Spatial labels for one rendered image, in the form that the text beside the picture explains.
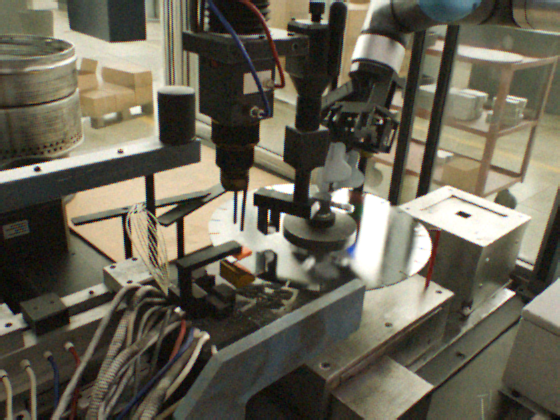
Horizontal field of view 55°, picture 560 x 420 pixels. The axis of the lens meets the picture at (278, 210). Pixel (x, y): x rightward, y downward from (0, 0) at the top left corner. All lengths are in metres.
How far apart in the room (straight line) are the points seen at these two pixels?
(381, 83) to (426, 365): 0.44
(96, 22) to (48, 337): 0.40
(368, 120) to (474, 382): 0.43
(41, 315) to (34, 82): 0.56
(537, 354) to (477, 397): 0.11
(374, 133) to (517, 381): 0.42
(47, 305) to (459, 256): 0.66
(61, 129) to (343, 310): 0.82
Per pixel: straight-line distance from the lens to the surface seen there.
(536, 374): 0.87
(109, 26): 0.67
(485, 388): 0.91
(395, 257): 0.77
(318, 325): 0.58
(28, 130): 1.21
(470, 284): 1.00
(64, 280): 0.94
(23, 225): 0.96
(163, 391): 0.60
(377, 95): 0.82
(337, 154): 0.82
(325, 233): 0.78
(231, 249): 0.69
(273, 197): 0.72
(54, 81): 1.21
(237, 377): 0.52
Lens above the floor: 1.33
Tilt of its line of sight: 26 degrees down
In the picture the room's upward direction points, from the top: 4 degrees clockwise
